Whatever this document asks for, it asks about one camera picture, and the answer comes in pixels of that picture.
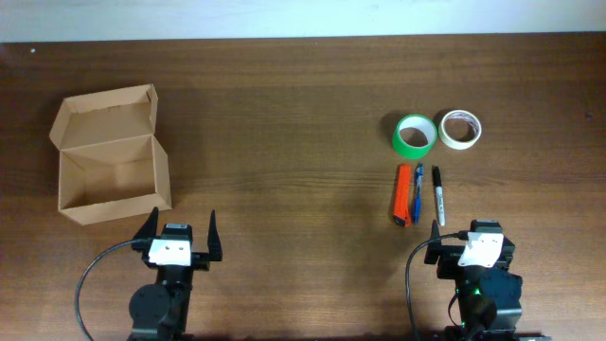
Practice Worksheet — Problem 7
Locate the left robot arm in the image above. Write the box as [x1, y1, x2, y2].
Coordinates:
[129, 208, 223, 341]

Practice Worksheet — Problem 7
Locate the black permanent marker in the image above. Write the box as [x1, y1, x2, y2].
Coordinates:
[432, 166, 446, 226]

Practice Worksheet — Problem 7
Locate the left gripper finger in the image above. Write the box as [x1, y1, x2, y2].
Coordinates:
[207, 210, 223, 262]
[132, 207, 159, 251]

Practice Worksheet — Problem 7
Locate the orange utility knife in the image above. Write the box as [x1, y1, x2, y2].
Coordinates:
[393, 164, 411, 226]

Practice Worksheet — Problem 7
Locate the cream masking tape roll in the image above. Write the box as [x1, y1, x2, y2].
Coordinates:
[437, 109, 483, 151]

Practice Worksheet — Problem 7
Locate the right black camera cable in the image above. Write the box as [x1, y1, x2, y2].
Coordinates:
[404, 230, 471, 341]

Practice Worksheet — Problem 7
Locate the blue ballpoint pen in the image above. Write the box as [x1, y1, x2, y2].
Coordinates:
[413, 163, 424, 224]

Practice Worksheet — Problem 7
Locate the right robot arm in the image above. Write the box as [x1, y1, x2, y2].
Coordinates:
[424, 220, 523, 340]

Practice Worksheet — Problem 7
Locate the green tape roll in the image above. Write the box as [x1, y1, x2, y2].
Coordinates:
[392, 114, 437, 160]

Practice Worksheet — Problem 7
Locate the brown cardboard box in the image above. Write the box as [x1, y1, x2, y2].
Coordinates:
[49, 84, 172, 225]

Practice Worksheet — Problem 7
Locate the black camera cable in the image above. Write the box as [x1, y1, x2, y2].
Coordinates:
[404, 230, 471, 341]
[74, 239, 153, 341]

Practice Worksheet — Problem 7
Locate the left black camera cable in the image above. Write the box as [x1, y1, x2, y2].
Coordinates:
[74, 239, 153, 341]

